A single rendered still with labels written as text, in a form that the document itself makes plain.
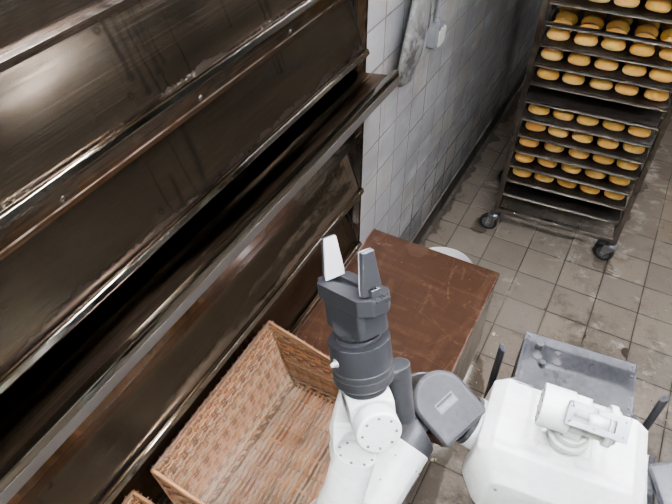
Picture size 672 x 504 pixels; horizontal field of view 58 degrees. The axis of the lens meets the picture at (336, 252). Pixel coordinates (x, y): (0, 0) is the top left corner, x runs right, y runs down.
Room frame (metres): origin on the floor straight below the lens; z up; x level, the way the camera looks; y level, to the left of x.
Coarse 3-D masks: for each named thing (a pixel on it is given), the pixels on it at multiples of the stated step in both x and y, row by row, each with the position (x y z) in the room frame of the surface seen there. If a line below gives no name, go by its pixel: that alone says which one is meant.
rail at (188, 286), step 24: (240, 240) 0.95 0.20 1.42; (216, 264) 0.87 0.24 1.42; (192, 288) 0.81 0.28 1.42; (168, 312) 0.74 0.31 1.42; (144, 336) 0.69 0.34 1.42; (120, 360) 0.63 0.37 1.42; (96, 384) 0.58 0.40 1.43; (72, 408) 0.54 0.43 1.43; (48, 432) 0.49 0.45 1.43; (24, 456) 0.45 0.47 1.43; (0, 480) 0.41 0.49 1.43
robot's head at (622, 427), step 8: (568, 408) 0.48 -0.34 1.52; (576, 408) 0.48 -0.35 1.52; (584, 408) 0.48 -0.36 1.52; (592, 408) 0.48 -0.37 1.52; (568, 416) 0.47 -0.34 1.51; (608, 416) 0.47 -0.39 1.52; (616, 416) 0.46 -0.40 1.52; (568, 424) 0.46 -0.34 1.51; (576, 424) 0.46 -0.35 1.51; (584, 424) 0.46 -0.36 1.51; (616, 424) 0.46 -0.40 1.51; (624, 424) 0.45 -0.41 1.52; (592, 432) 0.45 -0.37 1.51; (600, 432) 0.45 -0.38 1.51; (608, 432) 0.45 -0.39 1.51; (616, 432) 0.45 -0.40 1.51; (624, 432) 0.44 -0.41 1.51; (616, 440) 0.44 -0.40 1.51; (624, 440) 0.44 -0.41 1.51
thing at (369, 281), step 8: (368, 248) 0.56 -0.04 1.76; (360, 256) 0.55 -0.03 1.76; (368, 256) 0.55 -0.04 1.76; (360, 264) 0.54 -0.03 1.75; (368, 264) 0.54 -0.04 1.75; (376, 264) 0.55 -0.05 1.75; (360, 272) 0.54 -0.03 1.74; (368, 272) 0.54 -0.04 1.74; (376, 272) 0.54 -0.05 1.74; (360, 280) 0.53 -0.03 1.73; (368, 280) 0.53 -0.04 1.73; (376, 280) 0.54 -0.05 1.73; (360, 288) 0.53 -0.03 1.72; (368, 288) 0.53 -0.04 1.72; (376, 288) 0.53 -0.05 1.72; (360, 296) 0.52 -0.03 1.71; (368, 296) 0.52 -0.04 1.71; (376, 296) 0.52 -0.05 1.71
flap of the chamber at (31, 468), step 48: (336, 96) 1.58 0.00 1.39; (384, 96) 1.58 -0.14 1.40; (288, 144) 1.34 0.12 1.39; (336, 144) 1.32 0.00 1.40; (240, 192) 1.14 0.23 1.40; (288, 192) 1.12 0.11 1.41; (192, 240) 0.97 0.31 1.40; (144, 288) 0.83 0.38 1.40; (96, 336) 0.71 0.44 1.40; (48, 384) 0.60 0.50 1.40; (0, 432) 0.51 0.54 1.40
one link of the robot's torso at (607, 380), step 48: (528, 336) 0.71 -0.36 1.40; (528, 384) 0.60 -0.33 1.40; (576, 384) 0.60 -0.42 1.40; (624, 384) 0.60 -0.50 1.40; (480, 432) 0.52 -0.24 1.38; (528, 432) 0.51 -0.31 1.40; (480, 480) 0.46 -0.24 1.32; (528, 480) 0.44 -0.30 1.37; (576, 480) 0.43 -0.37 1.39; (624, 480) 0.43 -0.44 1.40
